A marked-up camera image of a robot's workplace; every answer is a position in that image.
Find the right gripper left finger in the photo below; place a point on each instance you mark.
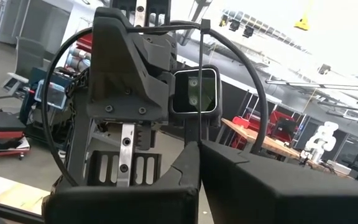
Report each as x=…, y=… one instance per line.
x=120, y=205

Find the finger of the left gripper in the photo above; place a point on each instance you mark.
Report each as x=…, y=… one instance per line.
x=160, y=59
x=117, y=68

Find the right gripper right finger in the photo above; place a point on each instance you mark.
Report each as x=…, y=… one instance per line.
x=291, y=202

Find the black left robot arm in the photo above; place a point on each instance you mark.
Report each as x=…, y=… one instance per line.
x=79, y=130

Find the wooden workbench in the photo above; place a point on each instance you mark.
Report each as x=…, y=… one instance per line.
x=275, y=144

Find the clear plastic box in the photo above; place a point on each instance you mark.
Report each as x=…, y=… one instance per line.
x=54, y=96

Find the white robot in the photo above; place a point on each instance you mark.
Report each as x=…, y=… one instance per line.
x=322, y=140

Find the grey office chair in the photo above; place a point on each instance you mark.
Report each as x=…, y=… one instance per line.
x=30, y=56

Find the blue storage bin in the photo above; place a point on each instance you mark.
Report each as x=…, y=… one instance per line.
x=30, y=102

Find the red tool cabinet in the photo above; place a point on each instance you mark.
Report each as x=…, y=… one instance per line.
x=242, y=122

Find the red rolling cart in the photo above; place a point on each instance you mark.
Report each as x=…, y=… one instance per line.
x=2, y=134

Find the yellow hanging fixture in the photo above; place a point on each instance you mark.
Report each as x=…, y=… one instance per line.
x=302, y=25

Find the black aluminium table frame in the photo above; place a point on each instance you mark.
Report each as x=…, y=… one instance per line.
x=5, y=211

